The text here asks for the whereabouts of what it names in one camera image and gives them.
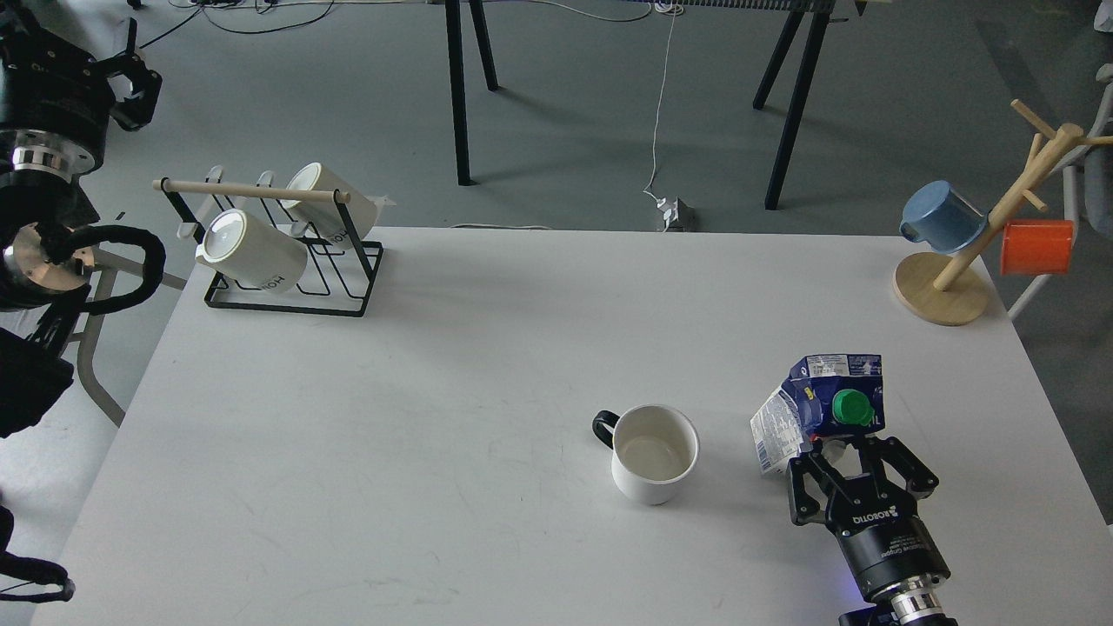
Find wooden mug tree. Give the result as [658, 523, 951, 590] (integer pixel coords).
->
[893, 91, 1110, 326]

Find black floor cable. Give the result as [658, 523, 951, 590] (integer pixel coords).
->
[139, 0, 336, 49]

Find white mug front rack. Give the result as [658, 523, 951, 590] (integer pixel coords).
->
[195, 209, 309, 293]

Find white power cable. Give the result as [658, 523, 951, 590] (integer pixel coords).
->
[539, 0, 688, 203]

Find blue mug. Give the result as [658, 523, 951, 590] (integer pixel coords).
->
[898, 180, 989, 255]

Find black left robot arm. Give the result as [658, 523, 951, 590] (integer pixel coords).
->
[1, 1, 166, 436]

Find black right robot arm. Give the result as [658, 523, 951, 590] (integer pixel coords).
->
[787, 436, 956, 625]

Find black table legs left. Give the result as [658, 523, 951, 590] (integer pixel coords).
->
[443, 1, 500, 186]

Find blue white milk carton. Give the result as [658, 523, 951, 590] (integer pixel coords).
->
[749, 353, 885, 475]

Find orange mug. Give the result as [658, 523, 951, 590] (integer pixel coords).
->
[999, 219, 1075, 275]

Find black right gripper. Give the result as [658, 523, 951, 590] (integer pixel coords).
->
[788, 436, 951, 603]

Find white mug rack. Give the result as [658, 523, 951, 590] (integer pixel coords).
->
[280, 162, 381, 250]
[195, 209, 309, 293]

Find white mug rear rack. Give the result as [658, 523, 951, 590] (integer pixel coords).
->
[280, 162, 381, 250]

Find black table legs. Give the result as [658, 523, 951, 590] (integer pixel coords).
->
[752, 1, 835, 211]
[443, 1, 500, 186]

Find white power strip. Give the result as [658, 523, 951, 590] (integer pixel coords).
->
[656, 198, 696, 231]

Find black wire mug rack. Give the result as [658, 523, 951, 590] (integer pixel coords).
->
[152, 166, 394, 317]

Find black table legs right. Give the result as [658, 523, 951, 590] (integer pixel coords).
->
[752, 1, 835, 211]

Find white mug black handle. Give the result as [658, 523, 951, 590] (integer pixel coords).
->
[591, 404, 700, 506]

